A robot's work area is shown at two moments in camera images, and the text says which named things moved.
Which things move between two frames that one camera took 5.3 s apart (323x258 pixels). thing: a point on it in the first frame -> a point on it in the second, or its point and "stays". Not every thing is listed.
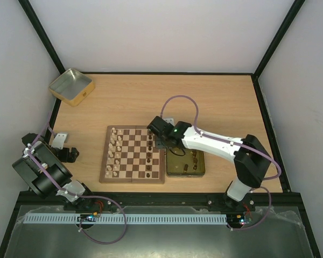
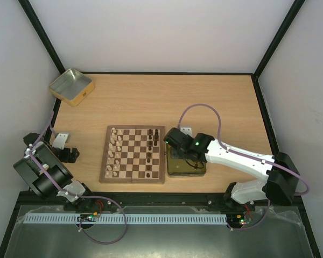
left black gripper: [72, 158] stays
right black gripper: [160, 144] -> [187, 155]
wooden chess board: [130, 155] stays
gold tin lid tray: [191, 164] stays
